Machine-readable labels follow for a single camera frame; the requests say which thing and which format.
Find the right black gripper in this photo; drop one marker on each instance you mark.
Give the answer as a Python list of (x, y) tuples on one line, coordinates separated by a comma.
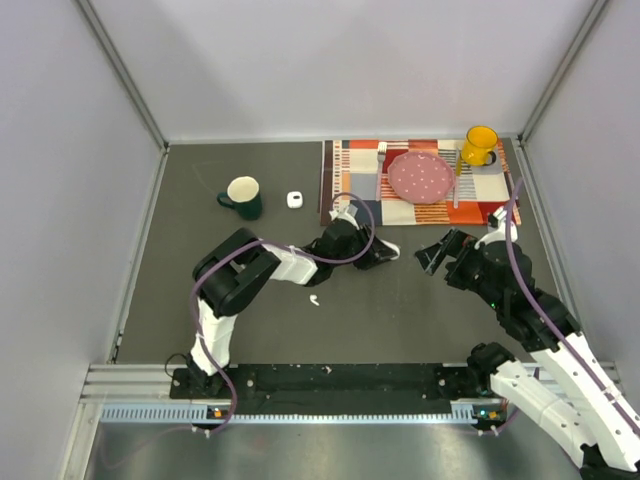
[(455, 243)]

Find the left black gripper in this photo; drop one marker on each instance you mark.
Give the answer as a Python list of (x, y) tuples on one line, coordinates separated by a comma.
[(377, 252)]

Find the white oval charging case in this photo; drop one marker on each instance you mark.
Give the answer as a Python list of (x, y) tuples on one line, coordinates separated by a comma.
[(396, 251)]

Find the small white earbud case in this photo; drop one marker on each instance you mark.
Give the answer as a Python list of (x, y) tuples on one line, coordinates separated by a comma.
[(294, 200)]

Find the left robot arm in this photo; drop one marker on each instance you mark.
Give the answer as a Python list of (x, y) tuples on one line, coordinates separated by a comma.
[(229, 278)]

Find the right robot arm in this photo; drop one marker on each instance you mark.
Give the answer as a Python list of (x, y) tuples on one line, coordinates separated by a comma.
[(589, 418)]

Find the pink polka dot plate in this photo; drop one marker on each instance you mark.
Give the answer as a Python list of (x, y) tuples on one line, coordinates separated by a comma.
[(420, 177)]

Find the colourful patchwork placemat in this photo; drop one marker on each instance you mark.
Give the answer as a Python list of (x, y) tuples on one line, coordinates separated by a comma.
[(351, 166)]

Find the yellow mug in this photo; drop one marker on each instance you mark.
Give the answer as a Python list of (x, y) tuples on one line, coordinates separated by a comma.
[(479, 147)]

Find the dark green mug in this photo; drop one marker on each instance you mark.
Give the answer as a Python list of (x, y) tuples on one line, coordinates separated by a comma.
[(244, 197)]

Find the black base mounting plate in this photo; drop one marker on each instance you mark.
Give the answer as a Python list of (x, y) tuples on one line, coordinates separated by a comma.
[(353, 389)]

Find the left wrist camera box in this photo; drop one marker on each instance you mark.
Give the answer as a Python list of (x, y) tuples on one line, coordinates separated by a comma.
[(348, 213)]

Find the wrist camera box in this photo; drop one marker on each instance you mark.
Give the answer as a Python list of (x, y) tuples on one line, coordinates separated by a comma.
[(348, 213), (499, 224)]

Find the pink handled knife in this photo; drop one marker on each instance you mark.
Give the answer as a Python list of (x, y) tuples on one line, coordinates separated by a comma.
[(456, 193)]

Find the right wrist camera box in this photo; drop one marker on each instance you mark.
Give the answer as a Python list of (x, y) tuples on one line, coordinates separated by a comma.
[(499, 224)]

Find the pink handled fork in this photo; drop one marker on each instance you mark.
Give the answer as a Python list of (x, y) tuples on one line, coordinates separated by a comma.
[(381, 157)]

